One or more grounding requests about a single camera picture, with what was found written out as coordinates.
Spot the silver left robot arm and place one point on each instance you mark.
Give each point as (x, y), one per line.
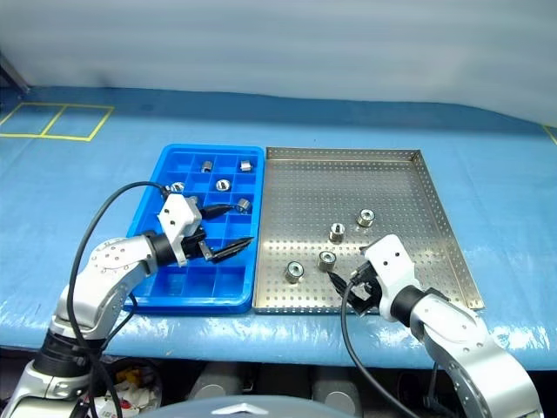
(113, 261)

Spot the grey metal frame bar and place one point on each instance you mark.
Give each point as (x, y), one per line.
(17, 80)

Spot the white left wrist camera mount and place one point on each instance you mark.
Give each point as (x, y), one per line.
(176, 217)

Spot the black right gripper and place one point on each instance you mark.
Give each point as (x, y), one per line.
(365, 296)

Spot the blue compartment tray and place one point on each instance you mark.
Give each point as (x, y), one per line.
(196, 283)

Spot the grey robot torso cover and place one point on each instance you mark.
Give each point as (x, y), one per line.
(239, 409)

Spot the dark rounded grey cylinder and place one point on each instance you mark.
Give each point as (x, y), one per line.
(213, 383)
(335, 389)

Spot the perforated metal tray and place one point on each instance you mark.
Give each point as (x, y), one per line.
(326, 191)

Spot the black bin with waste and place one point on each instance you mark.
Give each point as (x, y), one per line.
(130, 387)

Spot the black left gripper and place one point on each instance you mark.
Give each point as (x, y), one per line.
(196, 250)

